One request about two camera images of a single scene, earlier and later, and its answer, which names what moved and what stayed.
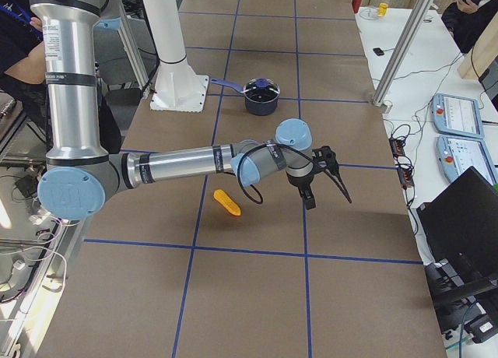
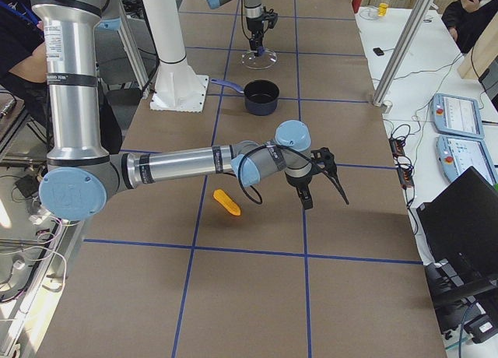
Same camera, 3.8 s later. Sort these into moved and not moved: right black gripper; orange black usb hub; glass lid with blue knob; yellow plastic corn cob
Moved: glass lid with blue knob
Not moved: right black gripper; orange black usb hub; yellow plastic corn cob
